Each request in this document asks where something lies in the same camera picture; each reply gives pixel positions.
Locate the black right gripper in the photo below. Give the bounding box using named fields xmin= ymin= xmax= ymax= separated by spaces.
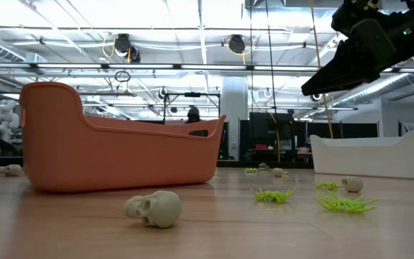
xmin=301 ymin=18 xmax=414 ymax=96

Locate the black room partition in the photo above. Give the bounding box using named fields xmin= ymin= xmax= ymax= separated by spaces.
xmin=306 ymin=121 xmax=380 ymax=140

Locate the white plastic bin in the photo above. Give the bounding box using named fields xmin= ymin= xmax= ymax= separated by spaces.
xmin=309 ymin=129 xmax=414 ymax=180

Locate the black cabinet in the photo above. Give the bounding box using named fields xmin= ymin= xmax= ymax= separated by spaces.
xmin=249 ymin=112 xmax=296 ymax=152

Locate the white square column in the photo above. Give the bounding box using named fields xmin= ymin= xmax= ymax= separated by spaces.
xmin=221 ymin=76 xmax=249 ymax=161

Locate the person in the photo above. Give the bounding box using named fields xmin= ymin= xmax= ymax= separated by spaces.
xmin=185 ymin=106 xmax=201 ymax=124

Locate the orange plastic bin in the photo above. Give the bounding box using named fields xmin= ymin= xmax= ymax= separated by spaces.
xmin=19 ymin=81 xmax=227 ymax=193

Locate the yellow hanging cable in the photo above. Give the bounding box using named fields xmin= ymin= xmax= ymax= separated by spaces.
xmin=309 ymin=0 xmax=335 ymax=140

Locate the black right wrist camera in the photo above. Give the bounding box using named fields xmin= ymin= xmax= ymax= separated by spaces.
xmin=331 ymin=0 xmax=375 ymax=37

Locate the thin black hanging cable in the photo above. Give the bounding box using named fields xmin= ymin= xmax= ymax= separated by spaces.
xmin=249 ymin=0 xmax=254 ymax=112

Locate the thin yellow cable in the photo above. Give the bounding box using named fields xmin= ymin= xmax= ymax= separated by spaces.
xmin=268 ymin=112 xmax=282 ymax=163

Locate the long ceiling light rail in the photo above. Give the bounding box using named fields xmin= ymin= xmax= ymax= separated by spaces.
xmin=0 ymin=61 xmax=414 ymax=76

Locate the black metal frame rig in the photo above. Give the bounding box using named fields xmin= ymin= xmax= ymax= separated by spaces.
xmin=162 ymin=91 xmax=221 ymax=124

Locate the black hanging cable loop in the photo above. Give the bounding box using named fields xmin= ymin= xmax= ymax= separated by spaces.
xmin=114 ymin=70 xmax=132 ymax=83

